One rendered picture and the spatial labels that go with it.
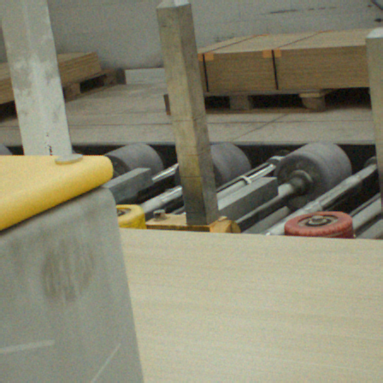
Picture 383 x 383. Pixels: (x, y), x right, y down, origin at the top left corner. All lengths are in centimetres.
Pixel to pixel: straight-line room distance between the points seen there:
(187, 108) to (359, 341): 63
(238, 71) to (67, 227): 688
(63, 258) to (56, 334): 2
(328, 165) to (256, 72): 517
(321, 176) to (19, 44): 63
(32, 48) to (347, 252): 53
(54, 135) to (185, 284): 43
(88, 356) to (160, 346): 76
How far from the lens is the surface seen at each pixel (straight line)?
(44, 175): 22
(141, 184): 189
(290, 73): 691
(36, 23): 147
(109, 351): 23
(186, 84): 148
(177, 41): 148
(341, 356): 92
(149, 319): 106
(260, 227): 187
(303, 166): 187
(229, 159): 198
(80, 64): 894
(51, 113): 149
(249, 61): 703
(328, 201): 173
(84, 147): 231
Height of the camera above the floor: 127
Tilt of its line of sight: 14 degrees down
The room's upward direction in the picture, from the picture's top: 8 degrees counter-clockwise
